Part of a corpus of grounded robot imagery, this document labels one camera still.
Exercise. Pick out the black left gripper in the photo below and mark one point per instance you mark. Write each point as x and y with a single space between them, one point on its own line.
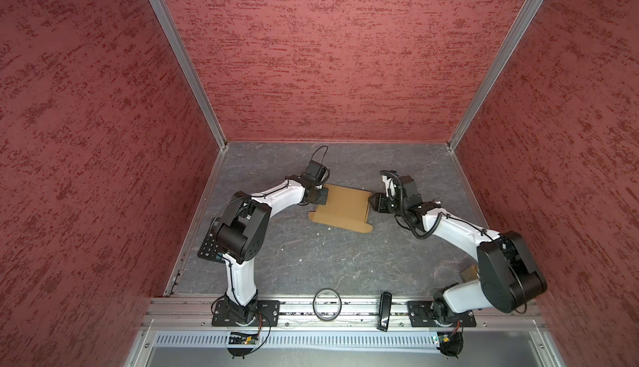
321 201

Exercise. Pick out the black desk calculator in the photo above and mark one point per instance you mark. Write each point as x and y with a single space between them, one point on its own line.
208 250

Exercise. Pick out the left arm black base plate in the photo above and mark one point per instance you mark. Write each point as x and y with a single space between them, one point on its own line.
225 313

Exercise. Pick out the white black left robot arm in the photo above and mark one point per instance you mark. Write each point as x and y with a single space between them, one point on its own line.
237 233

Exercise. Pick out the aluminium front frame rail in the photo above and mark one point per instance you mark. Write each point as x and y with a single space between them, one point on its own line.
350 313

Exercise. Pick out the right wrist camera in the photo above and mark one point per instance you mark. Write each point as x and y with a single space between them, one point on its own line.
391 182

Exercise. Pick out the jar with pink lid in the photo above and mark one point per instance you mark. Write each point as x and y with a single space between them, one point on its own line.
469 274

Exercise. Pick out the black rectangular remote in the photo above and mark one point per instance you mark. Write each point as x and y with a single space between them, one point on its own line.
384 312

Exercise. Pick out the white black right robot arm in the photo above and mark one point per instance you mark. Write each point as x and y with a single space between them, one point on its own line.
509 276

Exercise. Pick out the right rear aluminium corner post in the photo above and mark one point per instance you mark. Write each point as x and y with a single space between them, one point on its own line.
512 39

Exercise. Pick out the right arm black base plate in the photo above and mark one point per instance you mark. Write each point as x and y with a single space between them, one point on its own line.
434 314

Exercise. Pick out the aluminium corner post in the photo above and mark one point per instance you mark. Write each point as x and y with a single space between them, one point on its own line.
178 47
512 39

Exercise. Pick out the left rear aluminium corner post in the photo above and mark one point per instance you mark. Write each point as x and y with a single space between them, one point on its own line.
178 47

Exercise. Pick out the brown cardboard box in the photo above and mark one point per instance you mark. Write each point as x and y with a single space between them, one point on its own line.
345 208

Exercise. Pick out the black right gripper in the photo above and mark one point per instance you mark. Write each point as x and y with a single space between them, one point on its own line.
379 200

